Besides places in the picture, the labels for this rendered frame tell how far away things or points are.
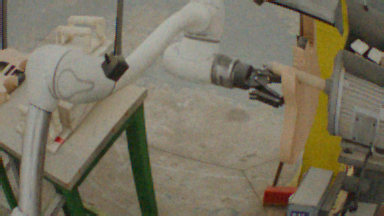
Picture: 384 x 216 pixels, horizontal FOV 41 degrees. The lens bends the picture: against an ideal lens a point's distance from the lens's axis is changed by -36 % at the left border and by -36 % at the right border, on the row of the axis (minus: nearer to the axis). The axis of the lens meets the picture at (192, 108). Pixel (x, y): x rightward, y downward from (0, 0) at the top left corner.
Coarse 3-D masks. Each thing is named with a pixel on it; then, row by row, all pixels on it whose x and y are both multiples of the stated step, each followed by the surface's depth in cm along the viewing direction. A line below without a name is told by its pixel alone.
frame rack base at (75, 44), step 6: (78, 36) 232; (66, 42) 230; (72, 42) 229; (78, 42) 228; (108, 42) 224; (72, 48) 225; (78, 48) 224; (108, 48) 222; (96, 54) 218; (102, 54) 220; (108, 54) 224; (96, 102) 225
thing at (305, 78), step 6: (276, 66) 177; (282, 66) 177; (288, 66) 177; (276, 72) 178; (294, 72) 175; (300, 72) 175; (300, 78) 174; (306, 78) 173; (312, 78) 173; (318, 78) 172; (312, 84) 173; (318, 84) 172; (324, 84) 171
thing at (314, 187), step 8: (312, 168) 164; (304, 176) 163; (312, 176) 161; (320, 176) 160; (328, 176) 159; (304, 184) 158; (312, 184) 158; (320, 184) 157; (328, 184) 158; (296, 192) 156; (304, 192) 156; (312, 192) 155; (320, 192) 154; (328, 192) 165; (296, 200) 153; (304, 200) 153; (312, 200) 152; (320, 200) 153; (288, 208) 154; (296, 208) 153; (304, 208) 152; (312, 208) 150; (344, 208) 167; (352, 208) 168
